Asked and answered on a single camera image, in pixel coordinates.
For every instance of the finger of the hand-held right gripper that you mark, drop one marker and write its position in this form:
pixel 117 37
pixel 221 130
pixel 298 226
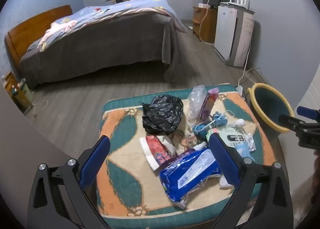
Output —
pixel 306 112
pixel 292 122

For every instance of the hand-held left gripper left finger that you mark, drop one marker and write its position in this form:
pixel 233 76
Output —
pixel 95 161

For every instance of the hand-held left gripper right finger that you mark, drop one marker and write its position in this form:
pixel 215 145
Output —
pixel 223 161

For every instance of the teal bin with yellow rim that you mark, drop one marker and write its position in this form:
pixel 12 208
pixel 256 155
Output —
pixel 270 105

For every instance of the white bottle with purple band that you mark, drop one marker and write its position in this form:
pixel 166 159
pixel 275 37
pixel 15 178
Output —
pixel 200 146

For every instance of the clear plastic bag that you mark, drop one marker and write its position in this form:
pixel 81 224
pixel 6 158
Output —
pixel 196 104

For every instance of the white panelled door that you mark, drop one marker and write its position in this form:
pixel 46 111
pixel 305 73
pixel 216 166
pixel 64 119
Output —
pixel 310 94

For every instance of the white card packet black label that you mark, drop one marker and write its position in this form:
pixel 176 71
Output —
pixel 231 136

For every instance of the silver blister pack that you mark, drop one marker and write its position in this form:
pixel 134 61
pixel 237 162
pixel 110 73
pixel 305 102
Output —
pixel 250 141

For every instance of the teal and orange patterned mat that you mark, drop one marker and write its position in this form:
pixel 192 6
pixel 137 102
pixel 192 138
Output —
pixel 125 144

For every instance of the blue wipes packet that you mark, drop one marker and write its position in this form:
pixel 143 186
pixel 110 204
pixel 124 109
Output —
pixel 187 174

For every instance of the white crumpled tissue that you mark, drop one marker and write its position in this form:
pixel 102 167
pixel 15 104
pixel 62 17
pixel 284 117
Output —
pixel 238 122

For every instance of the small brown printed packet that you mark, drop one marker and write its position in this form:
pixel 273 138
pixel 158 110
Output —
pixel 187 140

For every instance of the purple and pink packet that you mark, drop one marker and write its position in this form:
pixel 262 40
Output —
pixel 210 101

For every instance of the white power strip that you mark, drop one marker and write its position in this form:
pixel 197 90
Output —
pixel 240 89

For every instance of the red and white packet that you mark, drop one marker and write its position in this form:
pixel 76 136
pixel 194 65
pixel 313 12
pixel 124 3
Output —
pixel 156 150

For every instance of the black plastic bag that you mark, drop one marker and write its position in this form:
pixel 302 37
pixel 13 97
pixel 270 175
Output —
pixel 162 114

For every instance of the wooden nightstand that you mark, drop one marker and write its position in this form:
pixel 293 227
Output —
pixel 18 94

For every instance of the white air purifier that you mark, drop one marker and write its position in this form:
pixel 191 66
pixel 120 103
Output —
pixel 230 31

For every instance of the grey bedspread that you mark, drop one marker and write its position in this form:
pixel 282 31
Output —
pixel 112 44

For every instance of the wooden cabinet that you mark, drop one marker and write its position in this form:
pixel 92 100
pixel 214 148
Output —
pixel 208 23

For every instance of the white router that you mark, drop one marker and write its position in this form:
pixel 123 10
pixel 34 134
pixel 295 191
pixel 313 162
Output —
pixel 236 3

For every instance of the white box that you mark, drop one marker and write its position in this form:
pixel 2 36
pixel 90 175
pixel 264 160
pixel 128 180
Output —
pixel 203 5

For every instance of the wooden bed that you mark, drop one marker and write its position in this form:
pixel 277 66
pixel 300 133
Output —
pixel 32 25

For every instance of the blue floral quilt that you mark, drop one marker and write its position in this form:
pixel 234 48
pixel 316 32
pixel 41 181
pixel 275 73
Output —
pixel 120 10

